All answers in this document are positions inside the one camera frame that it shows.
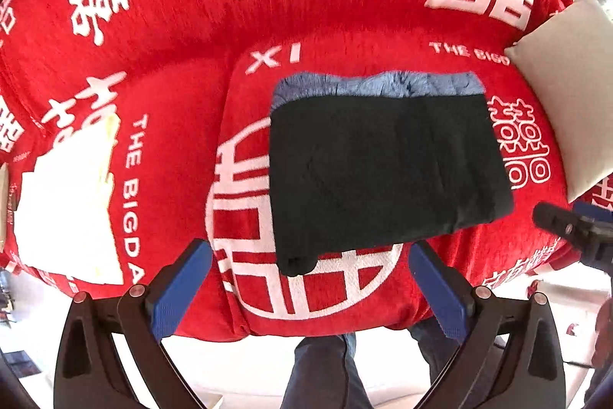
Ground person's left leg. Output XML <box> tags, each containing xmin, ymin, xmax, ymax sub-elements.
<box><xmin>280</xmin><ymin>332</ymin><xmax>375</xmax><ymax>409</ymax></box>

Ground person's leg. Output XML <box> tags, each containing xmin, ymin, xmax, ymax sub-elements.
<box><xmin>407</xmin><ymin>317</ymin><xmax>461</xmax><ymax>386</ymax></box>
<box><xmin>280</xmin><ymin>332</ymin><xmax>375</xmax><ymax>409</ymax></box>

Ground grey ribbed pillow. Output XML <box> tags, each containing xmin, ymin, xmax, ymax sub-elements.
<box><xmin>504</xmin><ymin>0</ymin><xmax>613</xmax><ymax>204</ymax></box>

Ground folded cream cloth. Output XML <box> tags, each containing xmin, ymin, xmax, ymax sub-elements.
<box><xmin>14</xmin><ymin>113</ymin><xmax>125</xmax><ymax>286</ymax></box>

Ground red printed blanket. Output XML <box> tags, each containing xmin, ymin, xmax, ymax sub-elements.
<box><xmin>0</xmin><ymin>0</ymin><xmax>613</xmax><ymax>338</ymax></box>

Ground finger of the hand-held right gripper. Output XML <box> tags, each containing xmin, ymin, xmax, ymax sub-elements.
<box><xmin>533</xmin><ymin>201</ymin><xmax>583</xmax><ymax>241</ymax></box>

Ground black pants with blue waistband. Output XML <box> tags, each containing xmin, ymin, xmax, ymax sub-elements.
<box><xmin>269</xmin><ymin>71</ymin><xmax>516</xmax><ymax>277</ymax></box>

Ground person's right leg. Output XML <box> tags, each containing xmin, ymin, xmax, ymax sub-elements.
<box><xmin>407</xmin><ymin>317</ymin><xmax>461</xmax><ymax>386</ymax></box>

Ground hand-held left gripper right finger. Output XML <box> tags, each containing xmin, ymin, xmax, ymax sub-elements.
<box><xmin>409</xmin><ymin>240</ymin><xmax>567</xmax><ymax>409</ymax></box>

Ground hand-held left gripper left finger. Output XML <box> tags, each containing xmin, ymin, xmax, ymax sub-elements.
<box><xmin>54</xmin><ymin>238</ymin><xmax>214</xmax><ymax>409</ymax></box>

